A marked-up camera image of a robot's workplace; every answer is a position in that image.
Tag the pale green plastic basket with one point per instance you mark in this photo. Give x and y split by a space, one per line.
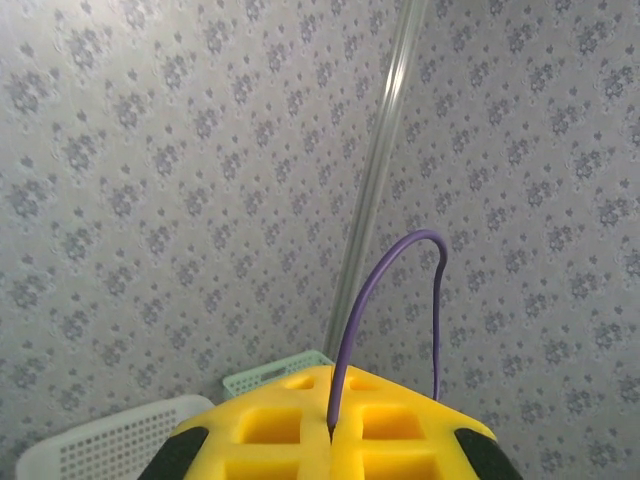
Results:
270 372

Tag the aluminium corner post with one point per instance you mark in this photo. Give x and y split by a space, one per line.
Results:
387 125

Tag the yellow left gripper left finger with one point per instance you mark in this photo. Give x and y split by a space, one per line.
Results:
270 450

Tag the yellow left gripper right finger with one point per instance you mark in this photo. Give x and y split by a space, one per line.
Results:
400 450

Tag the white plastic basket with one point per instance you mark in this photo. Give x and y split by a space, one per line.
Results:
100 440

